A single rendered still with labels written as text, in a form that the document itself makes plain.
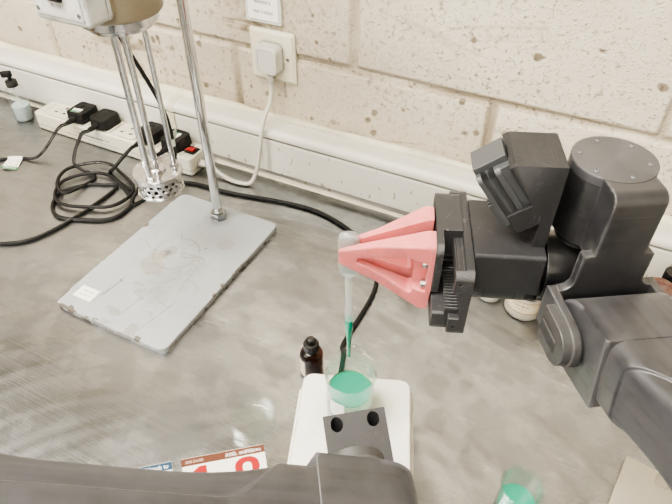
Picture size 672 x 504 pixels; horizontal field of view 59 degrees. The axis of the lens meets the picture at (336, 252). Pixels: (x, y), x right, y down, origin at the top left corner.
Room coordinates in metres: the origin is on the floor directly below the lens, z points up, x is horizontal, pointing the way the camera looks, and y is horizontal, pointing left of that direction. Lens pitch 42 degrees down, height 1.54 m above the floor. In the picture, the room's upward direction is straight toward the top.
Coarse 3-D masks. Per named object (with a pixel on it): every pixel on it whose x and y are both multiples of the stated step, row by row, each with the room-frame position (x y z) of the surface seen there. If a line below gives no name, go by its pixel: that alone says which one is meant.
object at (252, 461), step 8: (240, 456) 0.33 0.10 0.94; (248, 456) 0.33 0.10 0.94; (256, 456) 0.33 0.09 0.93; (200, 464) 0.32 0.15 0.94; (208, 464) 0.32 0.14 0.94; (216, 464) 0.32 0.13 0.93; (224, 464) 0.32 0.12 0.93; (232, 464) 0.32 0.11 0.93; (240, 464) 0.32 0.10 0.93; (248, 464) 0.32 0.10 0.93; (256, 464) 0.32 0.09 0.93
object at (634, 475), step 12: (624, 468) 0.33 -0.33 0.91; (636, 468) 0.33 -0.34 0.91; (648, 468) 0.33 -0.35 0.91; (624, 480) 0.31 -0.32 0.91; (636, 480) 0.31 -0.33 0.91; (648, 480) 0.31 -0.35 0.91; (660, 480) 0.31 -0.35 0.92; (612, 492) 0.30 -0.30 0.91; (624, 492) 0.30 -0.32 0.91; (636, 492) 0.30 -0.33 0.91; (648, 492) 0.30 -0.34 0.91; (660, 492) 0.30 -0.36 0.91
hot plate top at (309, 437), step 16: (304, 384) 0.39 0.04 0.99; (320, 384) 0.39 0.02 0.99; (384, 384) 0.39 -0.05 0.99; (400, 384) 0.39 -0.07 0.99; (304, 400) 0.36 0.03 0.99; (320, 400) 0.36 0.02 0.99; (384, 400) 0.36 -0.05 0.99; (400, 400) 0.36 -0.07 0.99; (304, 416) 0.35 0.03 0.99; (320, 416) 0.35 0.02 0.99; (400, 416) 0.35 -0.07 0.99; (304, 432) 0.33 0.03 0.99; (320, 432) 0.33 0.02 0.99; (400, 432) 0.33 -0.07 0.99; (304, 448) 0.31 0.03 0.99; (320, 448) 0.31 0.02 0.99; (400, 448) 0.31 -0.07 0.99; (304, 464) 0.29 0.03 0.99
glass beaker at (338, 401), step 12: (360, 348) 0.38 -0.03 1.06; (336, 360) 0.37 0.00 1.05; (348, 360) 0.38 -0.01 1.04; (360, 360) 0.37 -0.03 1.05; (372, 360) 0.37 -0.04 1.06; (324, 372) 0.35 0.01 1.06; (336, 372) 0.37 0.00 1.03; (372, 372) 0.36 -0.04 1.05; (372, 384) 0.34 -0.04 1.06; (336, 396) 0.33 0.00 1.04; (348, 396) 0.33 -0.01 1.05; (360, 396) 0.33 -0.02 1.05; (372, 396) 0.34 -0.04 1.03; (336, 408) 0.33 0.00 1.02; (348, 408) 0.33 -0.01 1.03; (360, 408) 0.33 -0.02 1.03; (372, 408) 0.34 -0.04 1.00
